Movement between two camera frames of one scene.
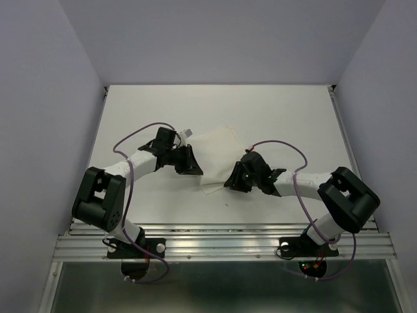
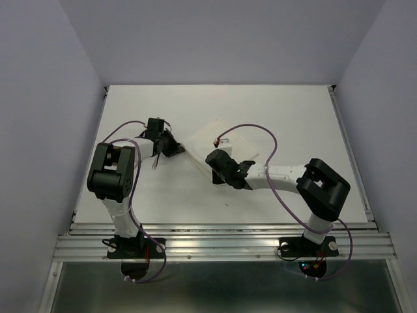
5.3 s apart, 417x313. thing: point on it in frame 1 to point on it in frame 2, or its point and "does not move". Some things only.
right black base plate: [305, 246] does not move
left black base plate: [116, 249] does not move
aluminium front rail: [224, 241] does not move
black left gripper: [191, 166] to [175, 147]
